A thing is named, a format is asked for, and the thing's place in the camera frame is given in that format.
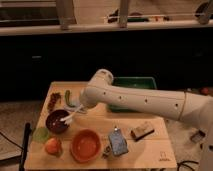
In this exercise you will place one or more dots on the white dish brush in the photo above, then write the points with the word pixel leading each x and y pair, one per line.
pixel 72 112

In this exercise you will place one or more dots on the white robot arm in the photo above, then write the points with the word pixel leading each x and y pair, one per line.
pixel 192 109

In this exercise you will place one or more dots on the orange bowl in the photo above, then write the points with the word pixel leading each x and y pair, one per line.
pixel 85 146

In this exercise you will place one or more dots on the purple bowl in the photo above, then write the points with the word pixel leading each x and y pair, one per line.
pixel 54 123

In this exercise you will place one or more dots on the green plastic tray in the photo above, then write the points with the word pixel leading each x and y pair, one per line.
pixel 131 82

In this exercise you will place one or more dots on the green chili pepper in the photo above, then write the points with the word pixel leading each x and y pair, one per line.
pixel 67 98

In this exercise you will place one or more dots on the brown grape bunch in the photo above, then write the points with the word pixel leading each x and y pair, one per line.
pixel 54 97

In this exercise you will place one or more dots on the brown block with black strip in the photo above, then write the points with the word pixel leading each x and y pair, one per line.
pixel 142 131

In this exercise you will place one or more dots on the blue sponge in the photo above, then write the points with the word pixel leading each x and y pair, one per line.
pixel 118 143

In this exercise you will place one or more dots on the small metal clip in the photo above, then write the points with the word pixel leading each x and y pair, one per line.
pixel 106 151

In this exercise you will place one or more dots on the orange peach fruit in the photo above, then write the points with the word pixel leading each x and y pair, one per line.
pixel 53 146

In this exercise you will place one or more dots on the black stand pole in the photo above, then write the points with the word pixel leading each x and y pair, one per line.
pixel 27 132

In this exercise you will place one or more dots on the wooden rail frame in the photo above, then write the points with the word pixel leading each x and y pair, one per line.
pixel 78 16

